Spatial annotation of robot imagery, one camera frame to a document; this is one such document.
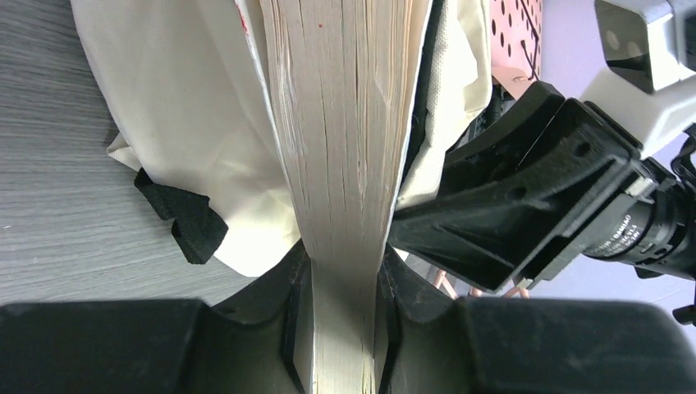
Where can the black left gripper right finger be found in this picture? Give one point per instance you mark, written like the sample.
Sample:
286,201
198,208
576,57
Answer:
412,329

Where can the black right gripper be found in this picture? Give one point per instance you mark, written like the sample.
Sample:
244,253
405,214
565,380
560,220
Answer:
550,178

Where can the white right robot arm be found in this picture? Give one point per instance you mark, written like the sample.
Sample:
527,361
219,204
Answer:
648,88

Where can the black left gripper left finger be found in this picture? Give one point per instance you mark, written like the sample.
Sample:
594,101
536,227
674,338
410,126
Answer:
265,347

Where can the patterned book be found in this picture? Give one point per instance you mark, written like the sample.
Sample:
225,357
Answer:
339,80

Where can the pink perforated stand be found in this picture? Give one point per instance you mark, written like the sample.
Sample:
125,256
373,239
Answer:
478,44

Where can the cream canvas backpack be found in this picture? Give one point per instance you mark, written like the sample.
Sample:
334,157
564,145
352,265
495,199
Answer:
181,84

